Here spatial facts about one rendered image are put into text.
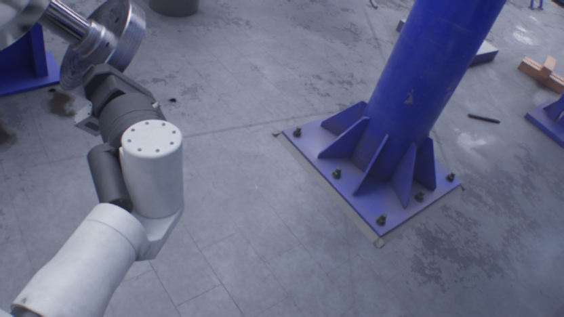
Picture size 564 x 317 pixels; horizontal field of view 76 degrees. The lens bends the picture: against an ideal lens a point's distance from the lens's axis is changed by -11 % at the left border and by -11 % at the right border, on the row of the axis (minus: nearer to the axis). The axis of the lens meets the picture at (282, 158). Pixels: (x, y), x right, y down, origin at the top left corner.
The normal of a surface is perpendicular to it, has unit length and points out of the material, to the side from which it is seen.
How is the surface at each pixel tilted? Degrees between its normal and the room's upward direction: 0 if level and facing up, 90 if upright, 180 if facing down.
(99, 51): 49
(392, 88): 90
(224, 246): 0
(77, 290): 28
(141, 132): 6
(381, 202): 0
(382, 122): 90
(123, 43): 65
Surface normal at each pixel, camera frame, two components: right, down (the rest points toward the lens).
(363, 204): 0.25, -0.70
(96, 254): 0.54, -0.55
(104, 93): -0.51, -0.36
